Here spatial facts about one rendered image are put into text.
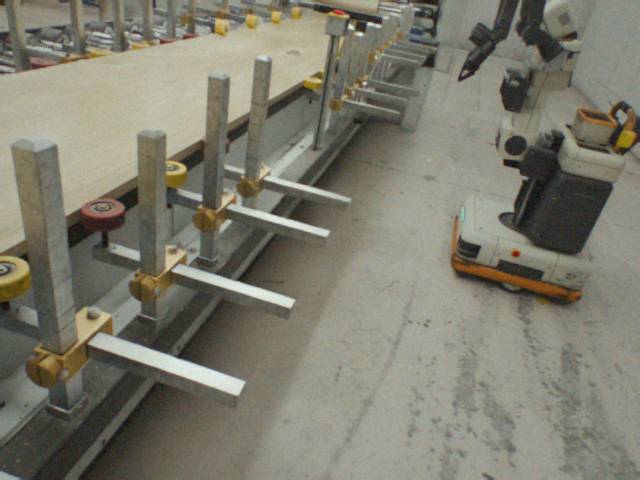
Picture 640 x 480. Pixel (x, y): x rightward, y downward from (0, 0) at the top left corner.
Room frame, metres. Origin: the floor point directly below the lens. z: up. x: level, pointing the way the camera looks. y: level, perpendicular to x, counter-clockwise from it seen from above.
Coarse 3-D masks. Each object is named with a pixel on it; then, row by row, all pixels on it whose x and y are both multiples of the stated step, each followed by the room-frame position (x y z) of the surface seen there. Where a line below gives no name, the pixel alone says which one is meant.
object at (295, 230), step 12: (168, 192) 1.08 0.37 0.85; (180, 192) 1.09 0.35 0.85; (180, 204) 1.08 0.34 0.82; (192, 204) 1.07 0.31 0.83; (228, 216) 1.05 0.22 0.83; (240, 216) 1.05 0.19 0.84; (252, 216) 1.04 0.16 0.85; (264, 216) 1.05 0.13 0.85; (264, 228) 1.04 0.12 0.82; (276, 228) 1.03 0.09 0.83; (288, 228) 1.02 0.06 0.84; (300, 228) 1.02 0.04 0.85; (312, 228) 1.03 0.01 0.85; (300, 240) 1.02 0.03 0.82; (312, 240) 1.01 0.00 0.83; (324, 240) 1.01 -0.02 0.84
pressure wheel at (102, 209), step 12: (84, 204) 0.85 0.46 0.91; (96, 204) 0.87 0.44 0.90; (108, 204) 0.87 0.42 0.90; (120, 204) 0.88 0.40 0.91; (84, 216) 0.82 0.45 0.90; (96, 216) 0.82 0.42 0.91; (108, 216) 0.83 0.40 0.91; (120, 216) 0.85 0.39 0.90; (96, 228) 0.82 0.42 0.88; (108, 228) 0.82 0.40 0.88
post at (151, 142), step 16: (144, 128) 0.78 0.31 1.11; (144, 144) 0.77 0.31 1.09; (160, 144) 0.78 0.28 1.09; (144, 160) 0.77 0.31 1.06; (160, 160) 0.78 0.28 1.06; (144, 176) 0.77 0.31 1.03; (160, 176) 0.78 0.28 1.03; (144, 192) 0.77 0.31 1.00; (160, 192) 0.78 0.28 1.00; (144, 208) 0.77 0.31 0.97; (160, 208) 0.78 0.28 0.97; (144, 224) 0.77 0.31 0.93; (160, 224) 0.78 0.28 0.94; (144, 240) 0.77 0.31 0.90; (160, 240) 0.78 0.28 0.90; (144, 256) 0.77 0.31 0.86; (160, 256) 0.78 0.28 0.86; (144, 272) 0.77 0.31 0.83; (144, 304) 0.77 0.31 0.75; (160, 304) 0.78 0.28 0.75
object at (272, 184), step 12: (228, 168) 1.33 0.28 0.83; (264, 180) 1.30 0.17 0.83; (276, 180) 1.31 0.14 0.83; (288, 192) 1.28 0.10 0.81; (300, 192) 1.28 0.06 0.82; (312, 192) 1.27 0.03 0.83; (324, 192) 1.28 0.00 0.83; (324, 204) 1.26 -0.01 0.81; (336, 204) 1.26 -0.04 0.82; (348, 204) 1.26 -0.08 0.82
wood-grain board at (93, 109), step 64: (64, 64) 1.83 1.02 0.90; (128, 64) 2.01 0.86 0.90; (192, 64) 2.21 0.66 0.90; (320, 64) 2.74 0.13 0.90; (0, 128) 1.16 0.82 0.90; (64, 128) 1.23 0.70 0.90; (128, 128) 1.32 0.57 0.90; (192, 128) 1.42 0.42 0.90; (0, 192) 0.85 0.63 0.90; (64, 192) 0.90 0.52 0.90; (0, 256) 0.66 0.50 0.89
